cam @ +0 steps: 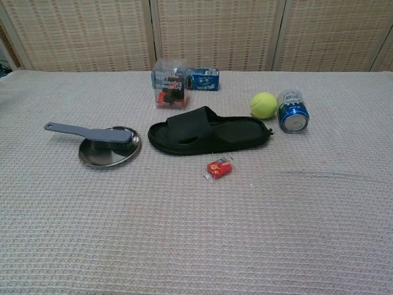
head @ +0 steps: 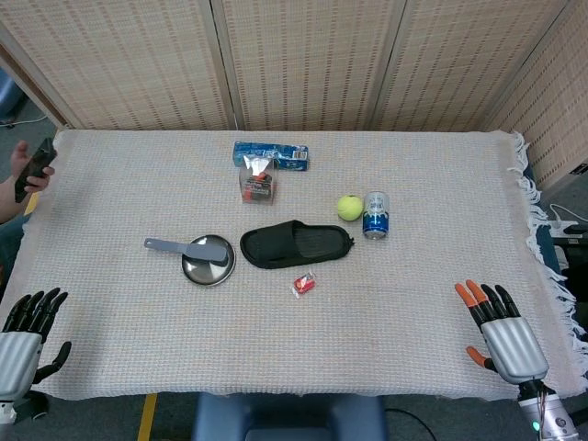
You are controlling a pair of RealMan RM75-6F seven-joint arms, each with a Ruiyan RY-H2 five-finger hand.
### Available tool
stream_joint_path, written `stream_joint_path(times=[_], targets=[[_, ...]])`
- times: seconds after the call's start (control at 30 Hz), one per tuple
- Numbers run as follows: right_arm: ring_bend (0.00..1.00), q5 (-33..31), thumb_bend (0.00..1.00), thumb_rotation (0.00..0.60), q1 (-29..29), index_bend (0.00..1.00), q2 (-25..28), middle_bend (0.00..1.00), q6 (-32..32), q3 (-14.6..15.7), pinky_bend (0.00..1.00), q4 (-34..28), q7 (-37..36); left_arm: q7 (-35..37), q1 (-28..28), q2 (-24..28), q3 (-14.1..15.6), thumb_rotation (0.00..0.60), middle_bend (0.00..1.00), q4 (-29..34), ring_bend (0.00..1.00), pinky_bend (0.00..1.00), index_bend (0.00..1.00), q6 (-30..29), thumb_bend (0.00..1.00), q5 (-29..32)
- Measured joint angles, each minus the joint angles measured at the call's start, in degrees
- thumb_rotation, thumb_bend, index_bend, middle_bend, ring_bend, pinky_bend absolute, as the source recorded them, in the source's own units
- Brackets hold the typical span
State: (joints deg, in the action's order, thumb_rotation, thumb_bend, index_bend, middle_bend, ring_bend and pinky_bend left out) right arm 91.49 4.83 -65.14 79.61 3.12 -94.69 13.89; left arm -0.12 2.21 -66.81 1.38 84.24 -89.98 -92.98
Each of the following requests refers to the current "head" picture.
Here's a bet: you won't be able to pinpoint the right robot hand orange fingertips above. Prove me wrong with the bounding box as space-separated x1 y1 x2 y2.
454 278 550 385

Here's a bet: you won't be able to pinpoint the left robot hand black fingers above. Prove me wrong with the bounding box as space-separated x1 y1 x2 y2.
0 288 73 401

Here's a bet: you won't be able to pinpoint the bare person hand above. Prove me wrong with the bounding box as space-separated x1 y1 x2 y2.
10 141 56 194

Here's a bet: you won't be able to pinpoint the black smartphone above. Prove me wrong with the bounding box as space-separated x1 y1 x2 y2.
14 137 59 204

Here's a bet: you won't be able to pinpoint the black fabric pouch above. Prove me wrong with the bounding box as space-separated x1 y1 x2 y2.
239 220 356 270

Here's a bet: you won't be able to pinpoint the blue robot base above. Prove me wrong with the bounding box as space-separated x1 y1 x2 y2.
189 392 388 441

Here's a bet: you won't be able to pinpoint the blue round chair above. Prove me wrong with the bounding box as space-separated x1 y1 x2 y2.
0 68 25 121

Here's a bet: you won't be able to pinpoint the white power adapter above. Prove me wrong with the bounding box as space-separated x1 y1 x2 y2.
547 203 581 239

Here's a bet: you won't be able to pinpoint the blue drink can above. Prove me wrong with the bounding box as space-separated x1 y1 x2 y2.
362 190 391 242

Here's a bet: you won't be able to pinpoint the round stainless steel plate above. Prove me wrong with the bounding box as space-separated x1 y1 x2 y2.
180 234 237 287

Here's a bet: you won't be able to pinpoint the yellow-green tennis ball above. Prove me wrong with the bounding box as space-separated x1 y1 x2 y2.
337 194 364 222

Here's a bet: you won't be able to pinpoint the small red candy packet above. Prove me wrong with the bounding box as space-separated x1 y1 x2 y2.
290 271 319 298

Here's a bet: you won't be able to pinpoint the clear box with red toy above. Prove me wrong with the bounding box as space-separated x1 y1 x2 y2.
238 154 279 207

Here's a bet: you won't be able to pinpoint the blue cookie box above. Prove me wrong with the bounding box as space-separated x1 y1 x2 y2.
232 141 310 173

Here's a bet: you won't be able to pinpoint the beige woven tablecloth with fringe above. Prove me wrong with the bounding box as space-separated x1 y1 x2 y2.
0 129 588 401

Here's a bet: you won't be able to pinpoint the woven bamboo folding screen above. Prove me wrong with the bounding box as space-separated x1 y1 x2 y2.
0 0 588 190

